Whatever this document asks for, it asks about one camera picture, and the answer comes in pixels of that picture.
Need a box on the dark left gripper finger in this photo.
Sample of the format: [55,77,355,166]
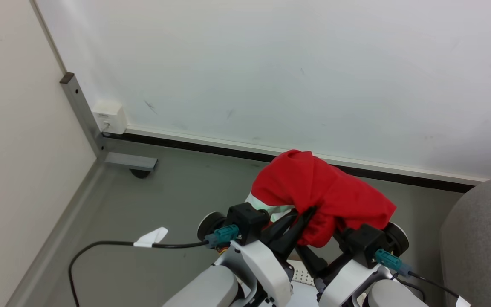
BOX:
[276,206,318,260]
[263,211,298,246]

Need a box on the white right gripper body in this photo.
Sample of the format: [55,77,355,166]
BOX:
[314,255,383,307]

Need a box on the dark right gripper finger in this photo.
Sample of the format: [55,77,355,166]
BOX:
[333,228,356,257]
[298,244,328,277]

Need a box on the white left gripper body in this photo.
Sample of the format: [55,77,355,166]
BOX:
[214,240,294,307]

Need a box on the red and white garment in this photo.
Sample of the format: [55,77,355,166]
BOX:
[245,149,398,249]

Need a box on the grey upholstered seat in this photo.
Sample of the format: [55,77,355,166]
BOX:
[439,177,491,307]

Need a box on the white laundry basket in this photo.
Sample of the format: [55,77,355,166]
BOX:
[289,259,315,285]

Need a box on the white and black baseboard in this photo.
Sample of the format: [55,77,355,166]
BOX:
[102,125,490,194]

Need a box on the grey metal foot bar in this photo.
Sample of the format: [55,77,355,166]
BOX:
[104,152,159,172]

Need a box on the black right camera cable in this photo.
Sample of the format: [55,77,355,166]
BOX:
[374,249,463,301]

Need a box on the black camera cable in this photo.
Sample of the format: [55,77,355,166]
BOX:
[374,249,463,301]
[68,225,240,307]

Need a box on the black left camera cable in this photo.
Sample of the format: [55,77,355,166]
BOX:
[68,225,240,307]

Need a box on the white wall outlet box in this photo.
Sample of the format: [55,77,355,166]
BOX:
[92,101,128,135]

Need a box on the grey metal partition frame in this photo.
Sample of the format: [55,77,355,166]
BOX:
[6,72,109,307]

